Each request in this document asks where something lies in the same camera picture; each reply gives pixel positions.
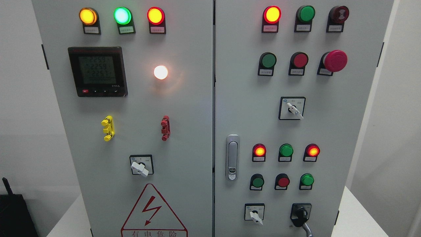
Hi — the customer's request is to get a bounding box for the red push button lower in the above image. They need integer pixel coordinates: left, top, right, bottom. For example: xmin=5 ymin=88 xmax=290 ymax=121
xmin=274 ymin=173 xmax=290 ymax=190

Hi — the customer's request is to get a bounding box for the red terminal connector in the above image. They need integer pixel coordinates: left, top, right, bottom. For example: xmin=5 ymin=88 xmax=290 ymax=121
xmin=161 ymin=115 xmax=171 ymax=141

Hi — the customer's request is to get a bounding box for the grey cabinet door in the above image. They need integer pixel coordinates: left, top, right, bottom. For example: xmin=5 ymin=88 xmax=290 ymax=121
xmin=33 ymin=0 xmax=213 ymax=237
xmin=215 ymin=0 xmax=394 ymax=237

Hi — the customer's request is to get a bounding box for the right grey cabinet door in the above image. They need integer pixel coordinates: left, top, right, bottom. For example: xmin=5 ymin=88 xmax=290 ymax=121
xmin=215 ymin=0 xmax=394 ymax=237

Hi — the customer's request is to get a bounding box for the green indicator lower middle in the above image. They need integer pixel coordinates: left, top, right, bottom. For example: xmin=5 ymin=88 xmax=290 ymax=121
xmin=278 ymin=144 xmax=294 ymax=162

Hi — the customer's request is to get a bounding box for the red lit indicator lower right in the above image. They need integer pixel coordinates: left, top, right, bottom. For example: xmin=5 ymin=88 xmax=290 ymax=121
xmin=303 ymin=144 xmax=320 ymax=162

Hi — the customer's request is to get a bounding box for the black digital power meter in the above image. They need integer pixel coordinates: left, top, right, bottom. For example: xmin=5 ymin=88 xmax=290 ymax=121
xmin=68 ymin=46 xmax=128 ymax=97

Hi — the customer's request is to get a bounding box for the red push button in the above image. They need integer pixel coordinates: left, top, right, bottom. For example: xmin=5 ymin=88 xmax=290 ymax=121
xmin=288 ymin=52 xmax=309 ymax=76
xmin=274 ymin=173 xmax=290 ymax=190

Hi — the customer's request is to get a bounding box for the white selector switch left door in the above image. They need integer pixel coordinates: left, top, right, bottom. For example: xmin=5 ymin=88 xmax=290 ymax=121
xmin=129 ymin=154 xmax=154 ymax=177

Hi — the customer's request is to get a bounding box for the red push button upper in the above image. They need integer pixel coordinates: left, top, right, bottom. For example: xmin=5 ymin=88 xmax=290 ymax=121
xmin=288 ymin=52 xmax=309 ymax=76

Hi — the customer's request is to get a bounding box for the red-orange indicator light left door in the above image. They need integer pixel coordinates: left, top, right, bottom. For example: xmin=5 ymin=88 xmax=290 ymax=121
xmin=147 ymin=6 xmax=166 ymax=34

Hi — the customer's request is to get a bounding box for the green push button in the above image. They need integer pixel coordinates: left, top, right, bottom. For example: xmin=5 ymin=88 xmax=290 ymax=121
xmin=258 ymin=52 xmax=277 ymax=76
xmin=299 ymin=173 xmax=315 ymax=190
xmin=249 ymin=173 xmax=264 ymax=191

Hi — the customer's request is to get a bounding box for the dark red buzzer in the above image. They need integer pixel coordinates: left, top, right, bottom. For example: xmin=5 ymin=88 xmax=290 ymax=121
xmin=326 ymin=6 xmax=349 ymax=33

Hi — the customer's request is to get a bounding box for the red lit indicator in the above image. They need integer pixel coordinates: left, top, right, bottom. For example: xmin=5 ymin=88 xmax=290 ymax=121
xmin=261 ymin=5 xmax=282 ymax=33
xmin=252 ymin=144 xmax=266 ymax=162
xmin=303 ymin=144 xmax=320 ymax=162

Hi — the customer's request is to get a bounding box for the green lit indicator light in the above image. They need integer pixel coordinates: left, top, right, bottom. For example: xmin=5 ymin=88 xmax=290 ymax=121
xmin=113 ymin=7 xmax=136 ymax=35

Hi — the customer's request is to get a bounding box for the black knob selector switch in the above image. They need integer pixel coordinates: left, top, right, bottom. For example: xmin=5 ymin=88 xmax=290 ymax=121
xmin=290 ymin=203 xmax=312 ymax=227

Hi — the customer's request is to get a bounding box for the white lit indicator light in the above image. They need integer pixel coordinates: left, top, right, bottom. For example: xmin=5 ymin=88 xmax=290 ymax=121
xmin=153 ymin=65 xmax=168 ymax=80

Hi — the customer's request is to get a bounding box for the left grey cabinet door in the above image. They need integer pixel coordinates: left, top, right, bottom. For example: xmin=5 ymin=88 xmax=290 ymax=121
xmin=33 ymin=0 xmax=213 ymax=237

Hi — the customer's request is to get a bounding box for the white selector switch upper right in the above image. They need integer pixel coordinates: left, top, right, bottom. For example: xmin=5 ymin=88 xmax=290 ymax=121
xmin=278 ymin=96 xmax=306 ymax=120

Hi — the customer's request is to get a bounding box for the black device with antenna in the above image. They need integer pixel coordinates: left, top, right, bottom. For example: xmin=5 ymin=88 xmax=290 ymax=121
xmin=0 ymin=177 xmax=38 ymax=237

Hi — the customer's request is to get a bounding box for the red electrical warning triangle sticker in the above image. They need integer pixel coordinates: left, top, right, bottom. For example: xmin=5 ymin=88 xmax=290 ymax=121
xmin=120 ymin=183 xmax=188 ymax=237

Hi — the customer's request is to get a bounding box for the green push button lower right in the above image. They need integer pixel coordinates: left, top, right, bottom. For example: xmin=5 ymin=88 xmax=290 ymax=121
xmin=299 ymin=173 xmax=315 ymax=190

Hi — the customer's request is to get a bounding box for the green push button lower left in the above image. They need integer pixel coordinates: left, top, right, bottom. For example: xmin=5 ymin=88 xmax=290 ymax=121
xmin=249 ymin=173 xmax=264 ymax=191

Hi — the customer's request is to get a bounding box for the green indicator top right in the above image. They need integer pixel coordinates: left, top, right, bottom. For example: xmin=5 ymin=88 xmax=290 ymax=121
xmin=294 ymin=5 xmax=315 ymax=32

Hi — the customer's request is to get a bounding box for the red lit indicator top right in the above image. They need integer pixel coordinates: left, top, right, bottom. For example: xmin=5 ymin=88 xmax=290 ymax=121
xmin=261 ymin=5 xmax=282 ymax=33

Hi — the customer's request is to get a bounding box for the red lit indicator lower left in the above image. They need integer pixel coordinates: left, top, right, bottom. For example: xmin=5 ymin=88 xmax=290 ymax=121
xmin=252 ymin=144 xmax=266 ymax=162

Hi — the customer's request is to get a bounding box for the yellow terminal connector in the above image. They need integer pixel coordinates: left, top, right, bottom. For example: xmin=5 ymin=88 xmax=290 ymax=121
xmin=101 ymin=115 xmax=115 ymax=142

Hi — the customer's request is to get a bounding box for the red emergency stop mushroom button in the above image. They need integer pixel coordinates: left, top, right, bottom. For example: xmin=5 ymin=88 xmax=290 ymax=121
xmin=317 ymin=50 xmax=348 ymax=76

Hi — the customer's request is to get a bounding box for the white selector switch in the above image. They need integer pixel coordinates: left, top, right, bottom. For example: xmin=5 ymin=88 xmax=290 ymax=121
xmin=244 ymin=203 xmax=265 ymax=225
xmin=278 ymin=96 xmax=306 ymax=120

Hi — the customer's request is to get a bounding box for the green push button upper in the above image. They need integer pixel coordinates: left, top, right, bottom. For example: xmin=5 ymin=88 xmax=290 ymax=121
xmin=258 ymin=52 xmax=277 ymax=76

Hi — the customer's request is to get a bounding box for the silver door latch handle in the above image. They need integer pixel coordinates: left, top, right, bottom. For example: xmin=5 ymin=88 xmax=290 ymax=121
xmin=225 ymin=134 xmax=240 ymax=181

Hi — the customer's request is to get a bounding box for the yellow indicator light top left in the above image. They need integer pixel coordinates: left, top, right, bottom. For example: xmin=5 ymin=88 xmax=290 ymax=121
xmin=79 ymin=7 xmax=101 ymax=35

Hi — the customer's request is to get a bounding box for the white selector switch bottom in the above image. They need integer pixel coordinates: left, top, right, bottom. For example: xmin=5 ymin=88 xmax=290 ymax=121
xmin=244 ymin=203 xmax=265 ymax=225

